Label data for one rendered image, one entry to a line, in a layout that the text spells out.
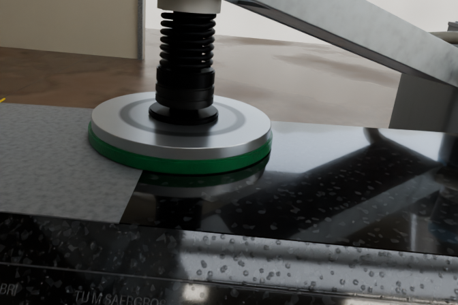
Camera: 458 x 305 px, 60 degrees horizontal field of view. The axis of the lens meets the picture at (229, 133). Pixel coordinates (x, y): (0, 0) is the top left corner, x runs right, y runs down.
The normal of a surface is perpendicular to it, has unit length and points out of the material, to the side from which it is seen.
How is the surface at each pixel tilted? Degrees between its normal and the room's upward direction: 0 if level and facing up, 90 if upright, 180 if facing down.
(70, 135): 0
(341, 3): 90
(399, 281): 45
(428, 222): 0
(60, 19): 90
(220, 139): 0
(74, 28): 90
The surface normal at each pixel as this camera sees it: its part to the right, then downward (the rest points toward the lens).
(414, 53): 0.42, 0.35
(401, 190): 0.09, -0.93
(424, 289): 0.04, -0.42
